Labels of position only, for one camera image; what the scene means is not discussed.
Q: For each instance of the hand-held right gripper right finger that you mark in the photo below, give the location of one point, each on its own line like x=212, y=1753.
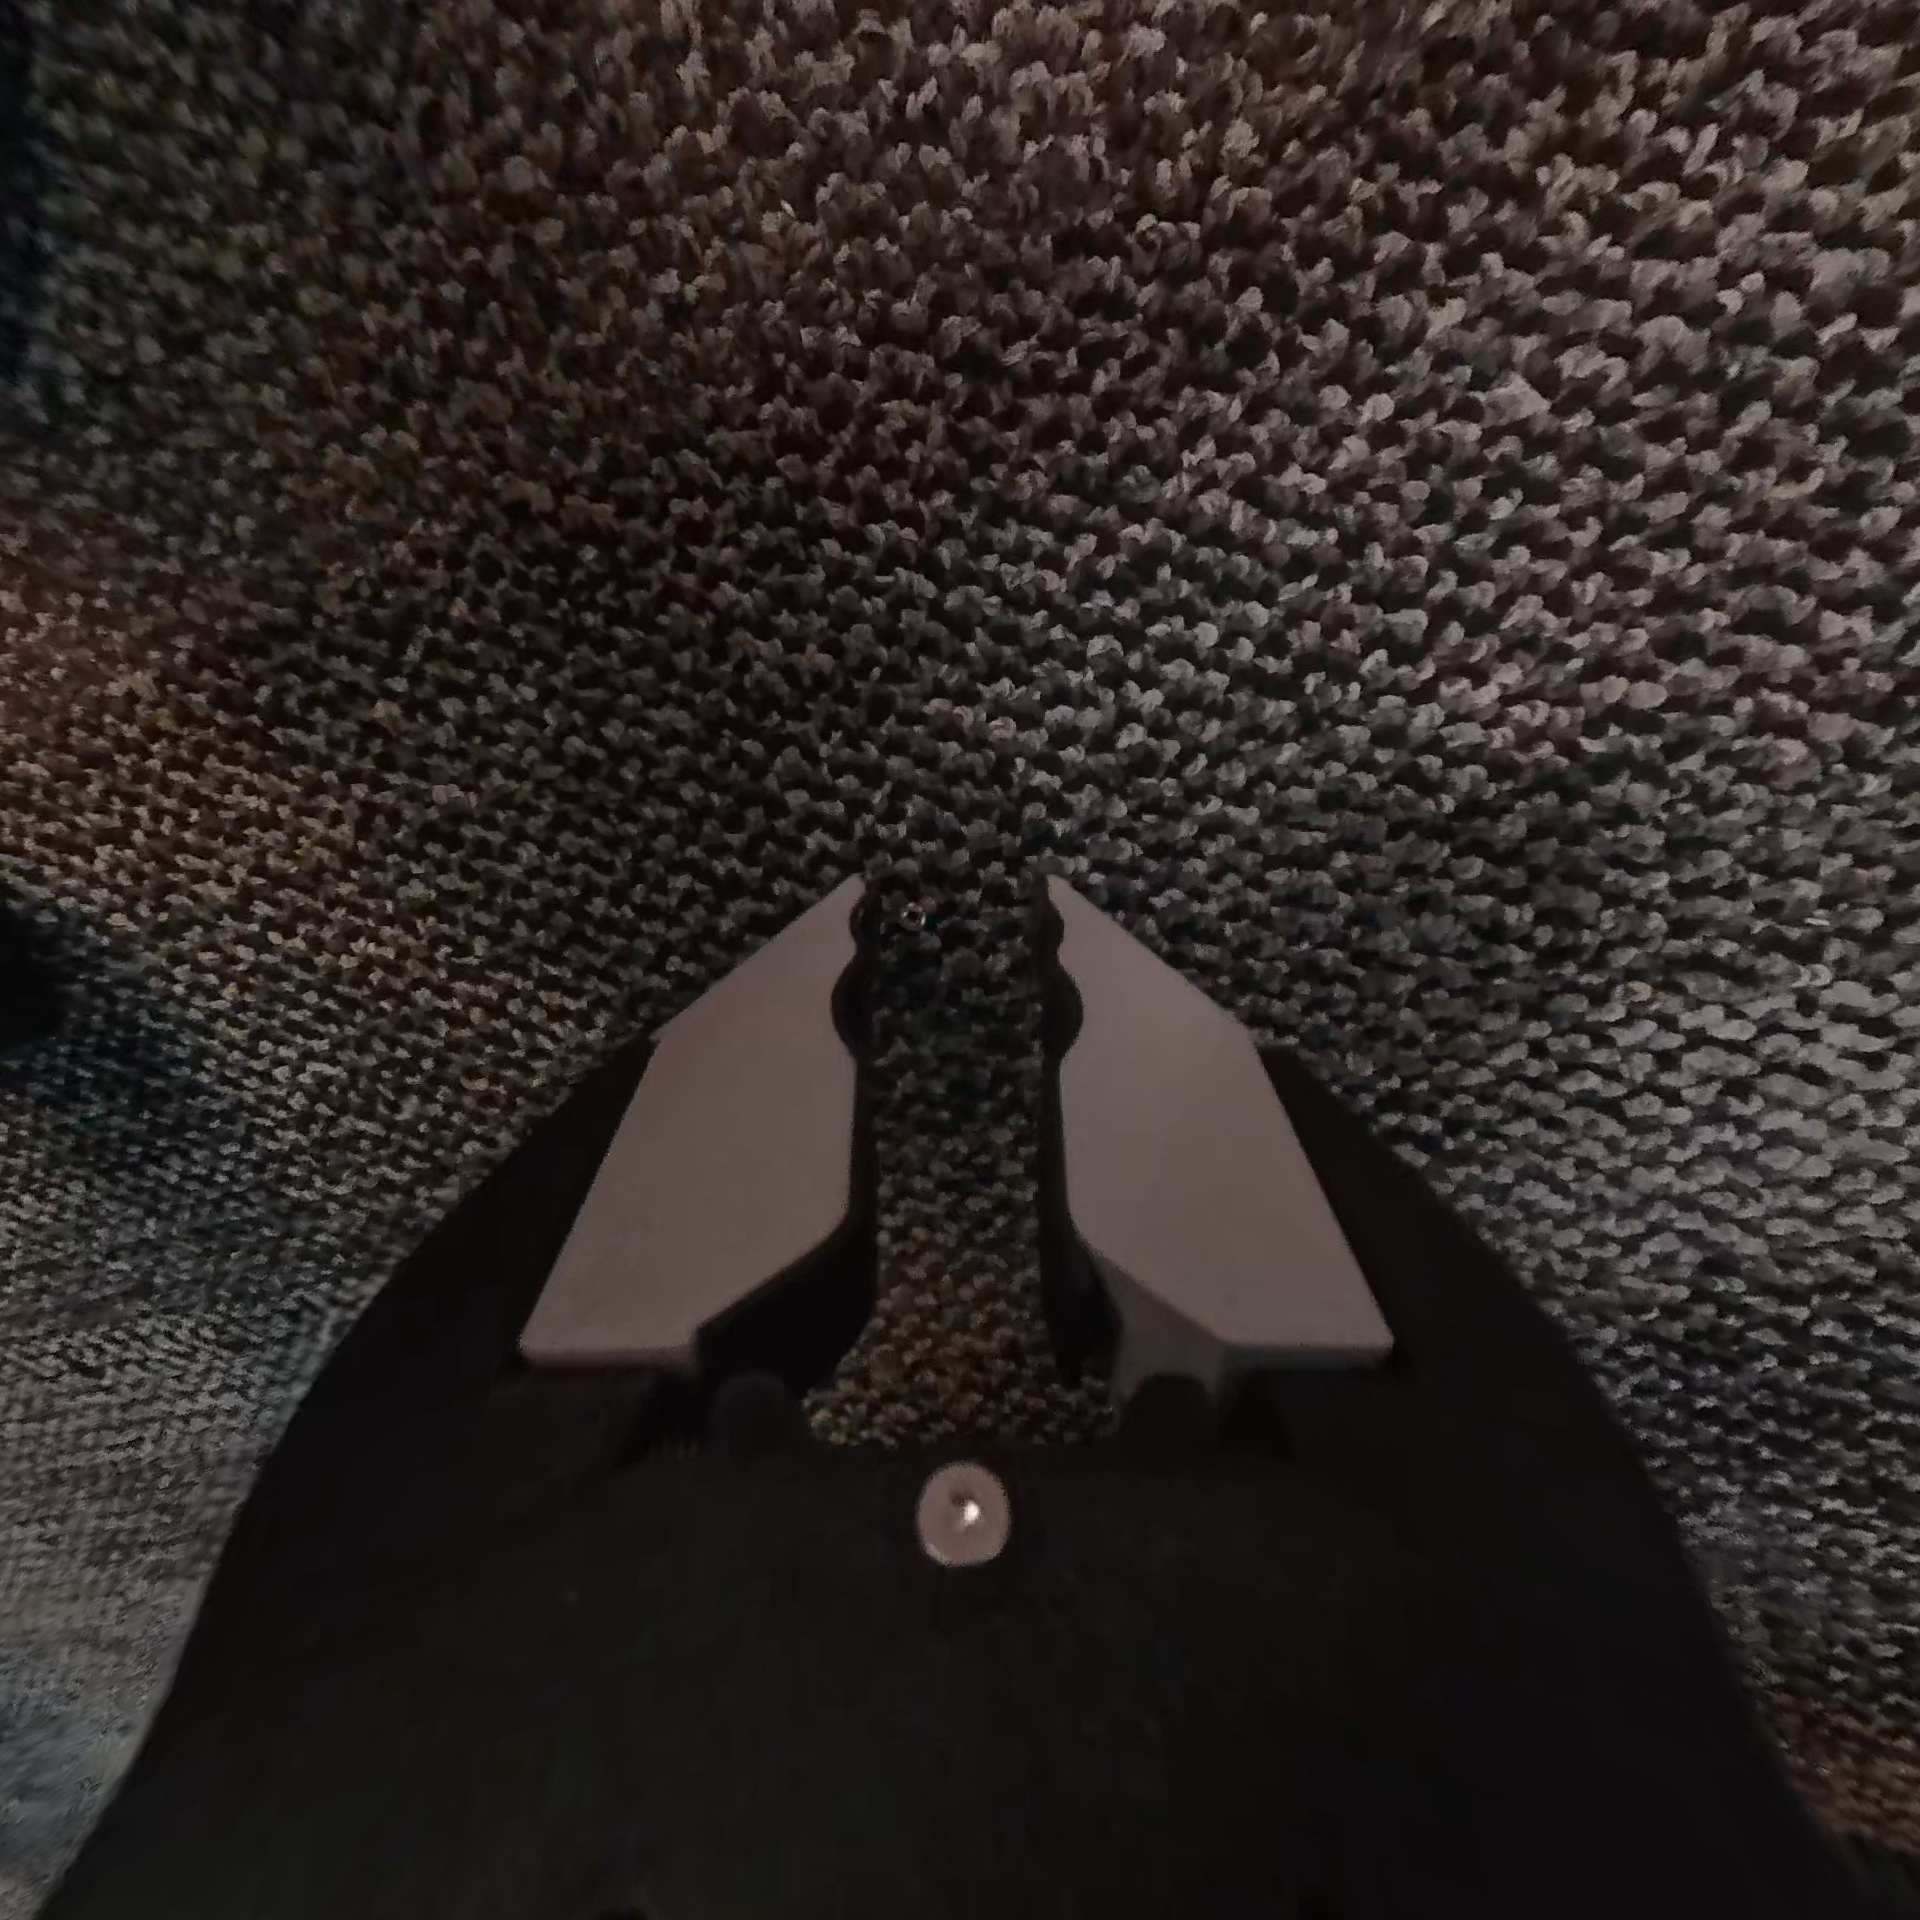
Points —
x=1202, y=1184

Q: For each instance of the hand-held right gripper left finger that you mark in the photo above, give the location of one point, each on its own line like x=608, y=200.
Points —
x=722, y=1184

